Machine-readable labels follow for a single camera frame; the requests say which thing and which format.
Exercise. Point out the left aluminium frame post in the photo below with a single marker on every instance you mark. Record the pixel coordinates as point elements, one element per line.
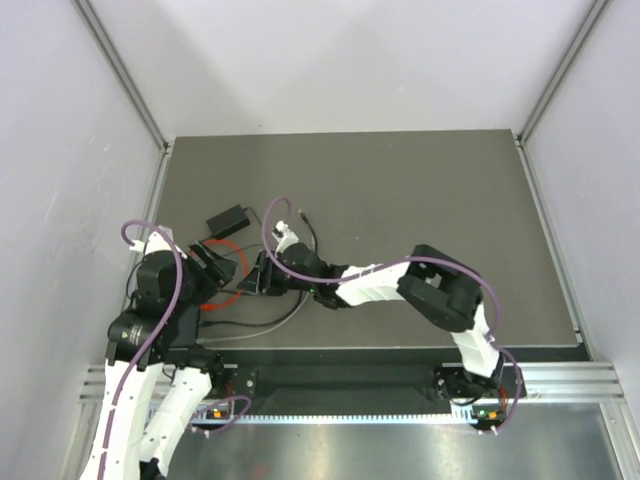
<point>108,49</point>

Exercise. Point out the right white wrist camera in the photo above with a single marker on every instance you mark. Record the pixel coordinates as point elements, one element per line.
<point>284,236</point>

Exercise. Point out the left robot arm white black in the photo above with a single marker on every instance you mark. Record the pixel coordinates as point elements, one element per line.
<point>155,374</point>

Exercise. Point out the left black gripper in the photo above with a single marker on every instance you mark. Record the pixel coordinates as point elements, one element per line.
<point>218,272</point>

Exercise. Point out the aluminium frame post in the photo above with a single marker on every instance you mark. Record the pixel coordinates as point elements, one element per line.
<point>108,49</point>
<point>577,44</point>

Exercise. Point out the slotted grey cable duct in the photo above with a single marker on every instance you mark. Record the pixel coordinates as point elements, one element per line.
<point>471,415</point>

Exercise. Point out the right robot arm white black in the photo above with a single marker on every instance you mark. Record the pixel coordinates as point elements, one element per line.
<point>445,292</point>

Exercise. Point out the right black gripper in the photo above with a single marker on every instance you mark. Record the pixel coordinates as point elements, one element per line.
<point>262,279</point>

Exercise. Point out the aluminium front rail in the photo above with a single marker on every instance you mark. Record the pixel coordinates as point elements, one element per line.
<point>564,382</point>

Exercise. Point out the black power adapter brick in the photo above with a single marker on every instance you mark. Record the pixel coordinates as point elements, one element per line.
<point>228,222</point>

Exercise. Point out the right aluminium frame post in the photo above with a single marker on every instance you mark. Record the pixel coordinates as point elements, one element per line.
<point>577,44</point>

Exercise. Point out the black network switch box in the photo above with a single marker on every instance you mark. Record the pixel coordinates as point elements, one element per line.
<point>128,332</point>

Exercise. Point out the black ethernet cable long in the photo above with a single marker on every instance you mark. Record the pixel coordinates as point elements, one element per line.
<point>296,307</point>

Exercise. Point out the black ethernet cable short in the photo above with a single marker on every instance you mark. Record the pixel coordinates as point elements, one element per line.
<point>233,289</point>

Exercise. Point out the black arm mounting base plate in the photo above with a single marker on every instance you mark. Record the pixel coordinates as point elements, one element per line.
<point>347,381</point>

